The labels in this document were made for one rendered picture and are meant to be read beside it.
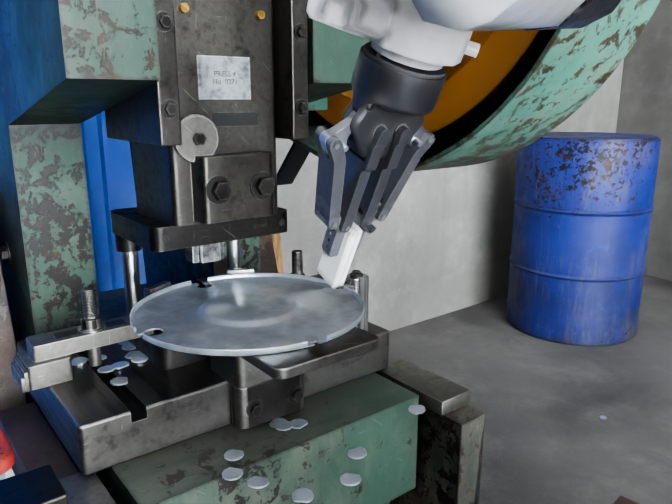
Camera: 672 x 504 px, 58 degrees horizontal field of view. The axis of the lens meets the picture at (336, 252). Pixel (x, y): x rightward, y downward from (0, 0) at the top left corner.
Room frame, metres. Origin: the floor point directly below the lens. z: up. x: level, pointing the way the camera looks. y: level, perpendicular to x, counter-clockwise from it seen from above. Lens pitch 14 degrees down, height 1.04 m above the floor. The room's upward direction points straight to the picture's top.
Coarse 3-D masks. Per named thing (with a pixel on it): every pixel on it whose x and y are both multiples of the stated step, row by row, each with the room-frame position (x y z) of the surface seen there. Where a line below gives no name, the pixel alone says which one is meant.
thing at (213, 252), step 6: (198, 246) 0.81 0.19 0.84; (204, 246) 0.81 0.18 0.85; (210, 246) 0.82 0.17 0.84; (216, 246) 0.82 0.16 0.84; (222, 246) 0.84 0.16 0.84; (186, 252) 0.82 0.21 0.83; (192, 252) 0.81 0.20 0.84; (198, 252) 0.81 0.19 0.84; (204, 252) 0.81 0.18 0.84; (210, 252) 0.82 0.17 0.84; (216, 252) 0.82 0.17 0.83; (222, 252) 0.84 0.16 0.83; (186, 258) 0.82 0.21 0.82; (192, 258) 0.81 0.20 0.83; (198, 258) 0.81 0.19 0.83; (204, 258) 0.81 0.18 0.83; (210, 258) 0.82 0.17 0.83; (216, 258) 0.82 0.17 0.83
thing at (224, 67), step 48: (192, 0) 0.75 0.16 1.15; (240, 0) 0.79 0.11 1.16; (192, 48) 0.75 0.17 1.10; (240, 48) 0.78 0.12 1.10; (192, 96) 0.74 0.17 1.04; (240, 96) 0.78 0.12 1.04; (144, 144) 0.79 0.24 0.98; (192, 144) 0.73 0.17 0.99; (240, 144) 0.78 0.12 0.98; (144, 192) 0.80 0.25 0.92; (192, 192) 0.74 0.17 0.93; (240, 192) 0.75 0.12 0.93
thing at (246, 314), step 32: (192, 288) 0.82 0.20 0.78; (224, 288) 0.82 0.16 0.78; (256, 288) 0.82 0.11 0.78; (288, 288) 0.82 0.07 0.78; (320, 288) 0.82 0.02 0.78; (160, 320) 0.69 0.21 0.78; (192, 320) 0.69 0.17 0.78; (224, 320) 0.68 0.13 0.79; (256, 320) 0.68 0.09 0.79; (288, 320) 0.69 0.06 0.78; (320, 320) 0.69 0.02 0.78; (352, 320) 0.69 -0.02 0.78; (192, 352) 0.60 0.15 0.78; (224, 352) 0.59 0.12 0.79; (256, 352) 0.59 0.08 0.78
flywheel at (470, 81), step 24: (480, 48) 0.88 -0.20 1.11; (504, 48) 0.85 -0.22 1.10; (528, 48) 0.82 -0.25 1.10; (456, 72) 0.91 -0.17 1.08; (480, 72) 0.88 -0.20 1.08; (504, 72) 0.85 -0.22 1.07; (336, 96) 1.13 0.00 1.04; (456, 96) 0.91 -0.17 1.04; (480, 96) 0.88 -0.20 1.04; (504, 96) 0.89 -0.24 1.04; (336, 120) 1.13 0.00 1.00; (432, 120) 0.95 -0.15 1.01; (456, 120) 0.91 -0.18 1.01; (480, 120) 0.95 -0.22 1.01
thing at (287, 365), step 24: (360, 336) 0.65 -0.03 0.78; (216, 360) 0.71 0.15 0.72; (240, 360) 0.67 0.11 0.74; (264, 360) 0.58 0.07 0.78; (288, 360) 0.58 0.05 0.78; (312, 360) 0.58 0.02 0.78; (336, 360) 0.60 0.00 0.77; (240, 384) 0.67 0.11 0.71; (264, 384) 0.69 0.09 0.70; (288, 384) 0.71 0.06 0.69; (240, 408) 0.67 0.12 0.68; (264, 408) 0.69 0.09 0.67; (288, 408) 0.71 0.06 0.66
